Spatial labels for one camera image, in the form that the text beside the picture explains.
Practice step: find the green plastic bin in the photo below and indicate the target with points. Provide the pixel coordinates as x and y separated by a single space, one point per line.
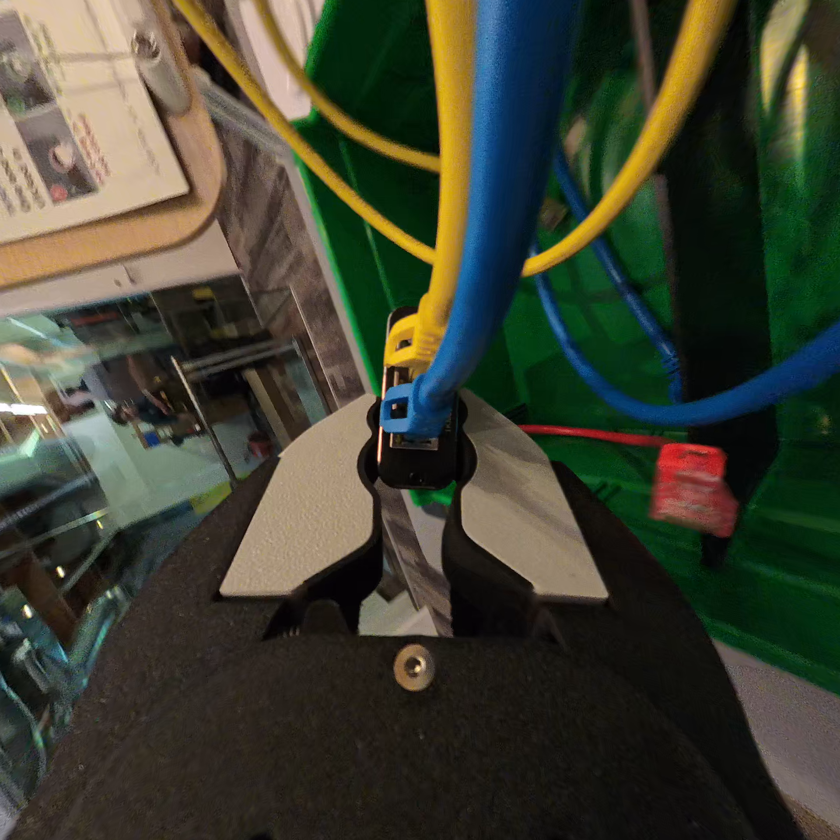
787 590

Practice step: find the instruction sheet on board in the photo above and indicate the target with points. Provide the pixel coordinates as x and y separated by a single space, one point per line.
197 216

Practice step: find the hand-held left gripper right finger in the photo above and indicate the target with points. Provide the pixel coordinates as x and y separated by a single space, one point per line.
525 518

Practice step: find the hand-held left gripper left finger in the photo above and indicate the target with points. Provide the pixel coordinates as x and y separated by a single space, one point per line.
308 512

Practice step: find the black ethernet port box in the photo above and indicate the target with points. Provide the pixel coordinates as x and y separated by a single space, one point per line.
413 469

